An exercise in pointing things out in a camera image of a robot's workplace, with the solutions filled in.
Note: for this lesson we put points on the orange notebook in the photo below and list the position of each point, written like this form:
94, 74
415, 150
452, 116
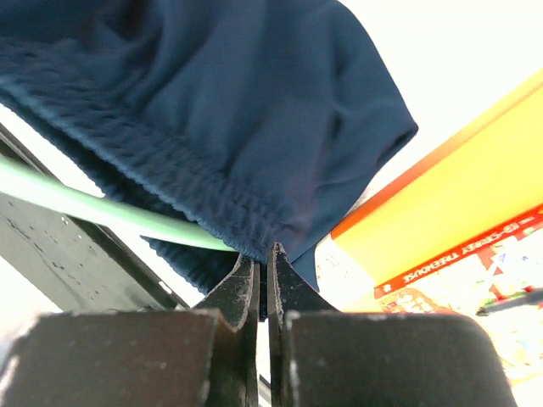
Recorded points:
467, 194

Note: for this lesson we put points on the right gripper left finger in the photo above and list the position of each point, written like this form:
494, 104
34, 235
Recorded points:
203, 356

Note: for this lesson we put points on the navy blue shorts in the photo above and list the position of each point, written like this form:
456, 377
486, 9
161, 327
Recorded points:
262, 121

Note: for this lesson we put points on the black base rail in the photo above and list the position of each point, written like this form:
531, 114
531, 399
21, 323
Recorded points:
77, 265

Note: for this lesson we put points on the mint green hanger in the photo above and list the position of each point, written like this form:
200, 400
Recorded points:
23, 183

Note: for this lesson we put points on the red green children's book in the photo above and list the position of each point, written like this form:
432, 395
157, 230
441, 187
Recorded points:
500, 264

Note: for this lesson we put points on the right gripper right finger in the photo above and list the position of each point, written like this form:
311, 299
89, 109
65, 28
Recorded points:
323, 357

